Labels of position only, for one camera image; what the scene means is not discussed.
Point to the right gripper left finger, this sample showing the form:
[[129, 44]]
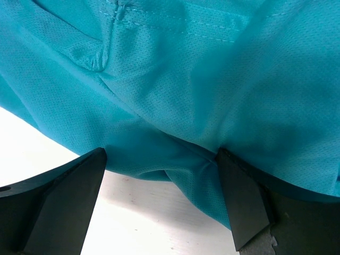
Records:
[[50, 213]]

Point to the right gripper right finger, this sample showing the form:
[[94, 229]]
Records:
[[270, 216]]

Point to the teal t-shirt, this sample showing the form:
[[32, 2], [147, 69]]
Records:
[[163, 85]]

